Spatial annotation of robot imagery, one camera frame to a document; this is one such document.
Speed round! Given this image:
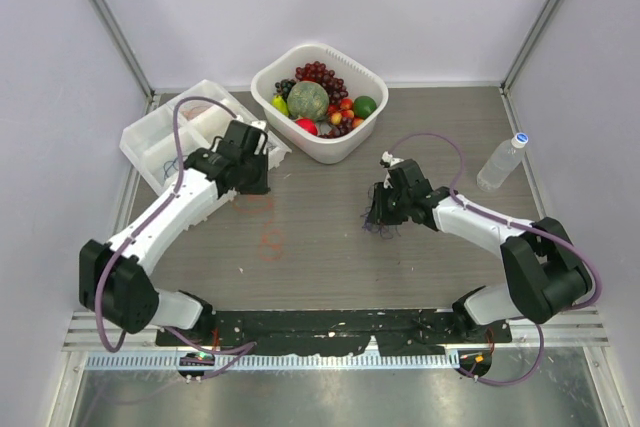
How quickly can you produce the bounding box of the purple thin wire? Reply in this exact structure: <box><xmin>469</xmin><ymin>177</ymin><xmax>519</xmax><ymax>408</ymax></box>
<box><xmin>360</xmin><ymin>184</ymin><xmax>403</xmax><ymax>241</ymax></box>

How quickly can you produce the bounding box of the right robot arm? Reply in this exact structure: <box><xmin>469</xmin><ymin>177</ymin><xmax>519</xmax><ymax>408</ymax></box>
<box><xmin>367</xmin><ymin>153</ymin><xmax>594</xmax><ymax>342</ymax></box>

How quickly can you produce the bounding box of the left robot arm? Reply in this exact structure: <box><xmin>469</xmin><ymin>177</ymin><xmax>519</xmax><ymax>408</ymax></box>
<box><xmin>79</xmin><ymin>120</ymin><xmax>269</xmax><ymax>346</ymax></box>

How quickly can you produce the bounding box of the red apple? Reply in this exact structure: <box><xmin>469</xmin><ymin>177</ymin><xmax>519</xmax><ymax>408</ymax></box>
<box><xmin>295</xmin><ymin>118</ymin><xmax>318</xmax><ymax>136</ymax></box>

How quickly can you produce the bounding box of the yellow pear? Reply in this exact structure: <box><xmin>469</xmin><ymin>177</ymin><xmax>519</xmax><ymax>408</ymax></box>
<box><xmin>271</xmin><ymin>95</ymin><xmax>290</xmax><ymax>118</ymax></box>

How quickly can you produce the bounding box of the dark grapes bunch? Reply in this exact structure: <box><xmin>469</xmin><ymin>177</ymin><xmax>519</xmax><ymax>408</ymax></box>
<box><xmin>274</xmin><ymin>79</ymin><xmax>297</xmax><ymax>100</ymax></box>

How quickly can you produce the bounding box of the green melon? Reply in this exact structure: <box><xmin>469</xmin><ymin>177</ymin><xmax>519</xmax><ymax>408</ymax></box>
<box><xmin>287</xmin><ymin>81</ymin><xmax>329</xmax><ymax>122</ymax></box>

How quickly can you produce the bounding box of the cherries cluster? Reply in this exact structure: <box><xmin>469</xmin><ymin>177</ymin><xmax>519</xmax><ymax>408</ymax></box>
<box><xmin>318</xmin><ymin>98</ymin><xmax>364</xmax><ymax>139</ymax></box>

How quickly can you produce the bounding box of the green lime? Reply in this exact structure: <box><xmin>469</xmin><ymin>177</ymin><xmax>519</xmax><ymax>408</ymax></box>
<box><xmin>352</xmin><ymin>96</ymin><xmax>378</xmax><ymax>119</ymax></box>

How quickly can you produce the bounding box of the white compartment tray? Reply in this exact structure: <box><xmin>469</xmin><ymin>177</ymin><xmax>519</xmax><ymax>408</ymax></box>
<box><xmin>119</xmin><ymin>79</ymin><xmax>293</xmax><ymax>196</ymax></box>

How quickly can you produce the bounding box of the red grapes bunch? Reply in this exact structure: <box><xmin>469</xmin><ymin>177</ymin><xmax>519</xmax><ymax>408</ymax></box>
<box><xmin>294</xmin><ymin>61</ymin><xmax>349</xmax><ymax>105</ymax></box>

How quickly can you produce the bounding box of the clear water bottle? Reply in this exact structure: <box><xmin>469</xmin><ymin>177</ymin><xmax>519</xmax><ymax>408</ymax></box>
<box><xmin>476</xmin><ymin>132</ymin><xmax>529</xmax><ymax>192</ymax></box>

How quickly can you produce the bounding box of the white fruit basket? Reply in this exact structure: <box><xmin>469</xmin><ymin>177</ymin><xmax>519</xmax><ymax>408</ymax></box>
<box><xmin>251</xmin><ymin>43</ymin><xmax>389</xmax><ymax>164</ymax></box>

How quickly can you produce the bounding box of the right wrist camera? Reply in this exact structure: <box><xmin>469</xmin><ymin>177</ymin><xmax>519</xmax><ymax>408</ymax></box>
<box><xmin>380</xmin><ymin>151</ymin><xmax>403</xmax><ymax>187</ymax></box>

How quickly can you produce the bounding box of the slotted cable duct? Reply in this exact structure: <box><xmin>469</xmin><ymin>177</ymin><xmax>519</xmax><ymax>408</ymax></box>
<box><xmin>85</xmin><ymin>349</ymin><xmax>459</xmax><ymax>372</ymax></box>

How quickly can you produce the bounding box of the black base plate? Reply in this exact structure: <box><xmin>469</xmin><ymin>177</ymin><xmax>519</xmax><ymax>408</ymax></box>
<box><xmin>178</xmin><ymin>309</ymin><xmax>512</xmax><ymax>357</ymax></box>

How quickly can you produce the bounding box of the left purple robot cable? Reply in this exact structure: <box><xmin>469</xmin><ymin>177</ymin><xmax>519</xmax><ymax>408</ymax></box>
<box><xmin>94</xmin><ymin>96</ymin><xmax>257</xmax><ymax>384</ymax></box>

